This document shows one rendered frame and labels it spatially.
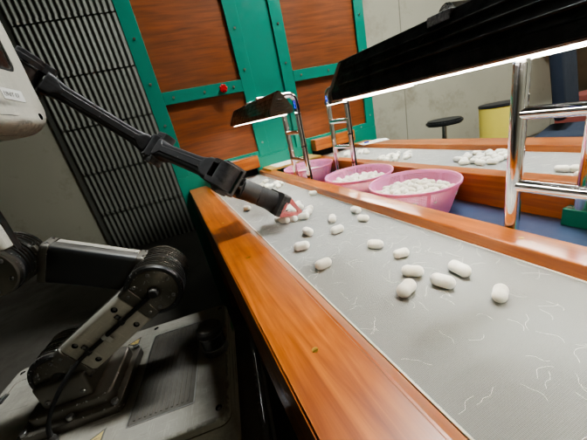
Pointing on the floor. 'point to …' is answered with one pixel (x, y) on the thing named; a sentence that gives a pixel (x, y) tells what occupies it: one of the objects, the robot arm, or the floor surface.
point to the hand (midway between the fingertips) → (299, 212)
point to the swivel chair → (563, 92)
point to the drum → (494, 120)
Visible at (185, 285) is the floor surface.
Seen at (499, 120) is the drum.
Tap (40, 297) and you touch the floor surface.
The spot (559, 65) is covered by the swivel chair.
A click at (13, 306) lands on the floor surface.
